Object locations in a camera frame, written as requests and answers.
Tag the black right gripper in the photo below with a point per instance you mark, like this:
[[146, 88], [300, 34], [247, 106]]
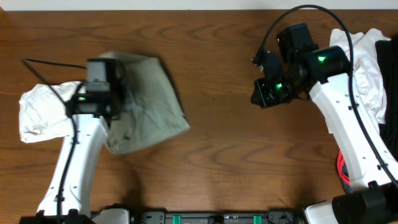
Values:
[[261, 93]]

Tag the khaki green shorts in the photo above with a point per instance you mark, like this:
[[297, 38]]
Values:
[[151, 112]]

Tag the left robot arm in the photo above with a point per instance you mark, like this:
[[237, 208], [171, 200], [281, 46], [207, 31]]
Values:
[[93, 104]]

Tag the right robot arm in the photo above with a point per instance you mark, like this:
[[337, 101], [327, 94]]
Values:
[[322, 74]]

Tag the crumpled white shirt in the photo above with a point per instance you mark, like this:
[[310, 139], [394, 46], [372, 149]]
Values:
[[368, 75]]

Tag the black garment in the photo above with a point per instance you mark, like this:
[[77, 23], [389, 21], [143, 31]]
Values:
[[387, 61]]

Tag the red and navy garment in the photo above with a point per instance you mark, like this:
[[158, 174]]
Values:
[[343, 173]]

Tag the folded white cloth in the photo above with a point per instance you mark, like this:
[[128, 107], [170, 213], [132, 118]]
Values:
[[42, 116]]

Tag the black mounting rail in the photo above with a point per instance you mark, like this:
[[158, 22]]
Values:
[[118, 213]]

